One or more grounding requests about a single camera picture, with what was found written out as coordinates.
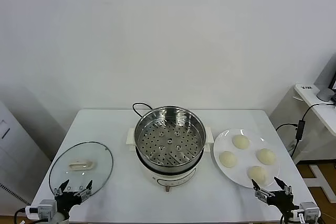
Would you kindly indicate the white steamed baozi bun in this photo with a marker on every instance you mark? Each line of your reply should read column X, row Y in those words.
column 266, row 155
column 240, row 142
column 228, row 159
column 257, row 174

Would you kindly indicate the black printed label sticker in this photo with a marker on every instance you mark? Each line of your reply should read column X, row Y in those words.
column 306, row 87

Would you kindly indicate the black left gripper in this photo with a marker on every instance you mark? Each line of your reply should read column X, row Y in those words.
column 67, row 200

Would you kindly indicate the stainless steel steamer basket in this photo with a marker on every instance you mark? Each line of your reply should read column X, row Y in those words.
column 168, row 153

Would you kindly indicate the white metal floor frame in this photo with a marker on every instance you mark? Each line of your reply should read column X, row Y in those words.
column 319, row 175

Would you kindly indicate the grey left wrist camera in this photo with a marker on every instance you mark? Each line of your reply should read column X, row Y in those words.
column 46, row 208

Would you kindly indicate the round glass pot lid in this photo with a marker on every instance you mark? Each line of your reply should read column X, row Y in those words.
column 78, row 165

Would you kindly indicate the white electric cooking pot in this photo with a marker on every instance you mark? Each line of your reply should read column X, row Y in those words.
column 170, row 178

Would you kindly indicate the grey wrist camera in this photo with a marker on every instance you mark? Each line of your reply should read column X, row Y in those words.
column 308, row 209
column 46, row 208

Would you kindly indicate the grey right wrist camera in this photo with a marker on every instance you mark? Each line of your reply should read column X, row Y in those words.
column 308, row 209

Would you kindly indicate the grey cylinder gadget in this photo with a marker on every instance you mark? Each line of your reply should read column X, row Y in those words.
column 325, row 95

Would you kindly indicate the white cabinet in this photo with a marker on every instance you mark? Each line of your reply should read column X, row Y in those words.
column 15, row 155

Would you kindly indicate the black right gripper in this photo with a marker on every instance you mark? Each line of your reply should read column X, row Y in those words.
column 282, row 201

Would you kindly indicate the black power adapter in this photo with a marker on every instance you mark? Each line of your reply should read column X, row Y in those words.
column 299, row 129

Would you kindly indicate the white round plate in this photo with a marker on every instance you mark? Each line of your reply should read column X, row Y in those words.
column 244, row 163

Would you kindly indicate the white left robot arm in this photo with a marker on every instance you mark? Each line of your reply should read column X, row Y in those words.
column 59, row 219

